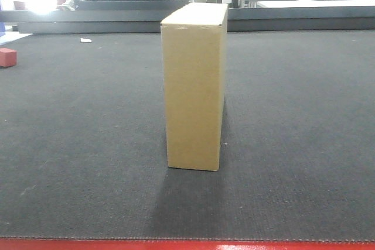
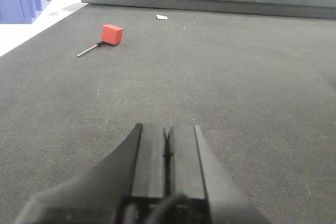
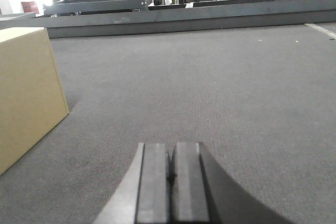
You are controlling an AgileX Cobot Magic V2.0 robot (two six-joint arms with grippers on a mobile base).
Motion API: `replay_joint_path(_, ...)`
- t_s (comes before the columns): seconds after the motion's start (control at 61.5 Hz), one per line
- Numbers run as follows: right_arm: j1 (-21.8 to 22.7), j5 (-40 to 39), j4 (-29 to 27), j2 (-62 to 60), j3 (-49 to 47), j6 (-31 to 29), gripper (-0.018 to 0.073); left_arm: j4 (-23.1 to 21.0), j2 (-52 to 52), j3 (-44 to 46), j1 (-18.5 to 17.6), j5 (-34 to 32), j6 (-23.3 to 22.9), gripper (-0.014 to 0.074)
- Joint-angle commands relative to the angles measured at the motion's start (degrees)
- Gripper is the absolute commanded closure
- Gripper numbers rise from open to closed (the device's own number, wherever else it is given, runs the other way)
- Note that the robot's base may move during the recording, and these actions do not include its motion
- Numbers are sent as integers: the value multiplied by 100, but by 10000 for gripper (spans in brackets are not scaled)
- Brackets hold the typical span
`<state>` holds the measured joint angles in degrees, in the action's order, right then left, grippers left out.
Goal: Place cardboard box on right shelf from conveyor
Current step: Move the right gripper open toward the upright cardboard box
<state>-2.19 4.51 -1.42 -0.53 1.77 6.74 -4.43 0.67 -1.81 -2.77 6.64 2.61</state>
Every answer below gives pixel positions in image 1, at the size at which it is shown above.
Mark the tall brown cardboard box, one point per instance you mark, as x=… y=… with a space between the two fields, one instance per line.
x=194 y=56

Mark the black conveyor belt mat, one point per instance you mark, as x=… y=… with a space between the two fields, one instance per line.
x=83 y=149

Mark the white paper scrap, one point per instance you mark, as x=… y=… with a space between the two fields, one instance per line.
x=84 y=40

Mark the small red box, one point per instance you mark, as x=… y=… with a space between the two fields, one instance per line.
x=8 y=57

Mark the black metal frame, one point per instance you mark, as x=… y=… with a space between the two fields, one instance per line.
x=122 y=5

